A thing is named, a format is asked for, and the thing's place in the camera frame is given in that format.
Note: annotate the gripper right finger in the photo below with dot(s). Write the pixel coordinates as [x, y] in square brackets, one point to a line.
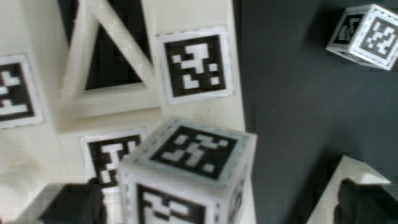
[366, 203]

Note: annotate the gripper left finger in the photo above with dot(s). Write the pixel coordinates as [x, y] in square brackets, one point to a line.
[76, 207]

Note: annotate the white tagged cube nut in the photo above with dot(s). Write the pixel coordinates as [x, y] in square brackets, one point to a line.
[364, 37]
[185, 176]

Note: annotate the white chair back frame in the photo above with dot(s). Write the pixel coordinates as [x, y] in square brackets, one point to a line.
[103, 69]

